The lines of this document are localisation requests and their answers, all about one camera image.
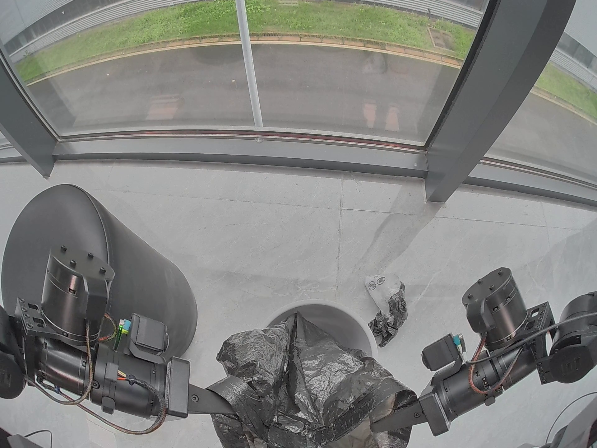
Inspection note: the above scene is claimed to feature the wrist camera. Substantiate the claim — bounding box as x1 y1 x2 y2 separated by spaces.
116 313 169 361
421 333 468 374

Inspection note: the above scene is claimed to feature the white trash bin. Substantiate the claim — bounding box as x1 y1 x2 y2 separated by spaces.
263 301 378 359

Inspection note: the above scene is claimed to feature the clear printed wrapper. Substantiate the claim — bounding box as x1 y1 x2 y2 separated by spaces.
365 273 403 314

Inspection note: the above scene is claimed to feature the window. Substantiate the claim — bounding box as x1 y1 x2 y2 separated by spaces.
0 0 597 204

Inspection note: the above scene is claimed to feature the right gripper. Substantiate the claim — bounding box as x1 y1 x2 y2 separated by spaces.
370 359 499 437

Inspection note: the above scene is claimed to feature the black plastic bag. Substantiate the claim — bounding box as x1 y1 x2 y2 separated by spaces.
210 313 418 448

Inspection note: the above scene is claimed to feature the crumpled black plastic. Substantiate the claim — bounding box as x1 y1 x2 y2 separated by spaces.
368 282 408 348

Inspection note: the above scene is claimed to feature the black cable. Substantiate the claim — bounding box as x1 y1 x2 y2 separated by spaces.
545 389 597 448
70 375 169 436
19 429 55 448

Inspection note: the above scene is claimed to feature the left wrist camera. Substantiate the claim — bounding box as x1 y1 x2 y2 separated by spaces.
116 313 169 361

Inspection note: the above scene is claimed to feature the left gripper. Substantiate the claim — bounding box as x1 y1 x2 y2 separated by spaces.
91 343 221 420

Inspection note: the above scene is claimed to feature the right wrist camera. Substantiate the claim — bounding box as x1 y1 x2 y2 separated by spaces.
421 333 468 374

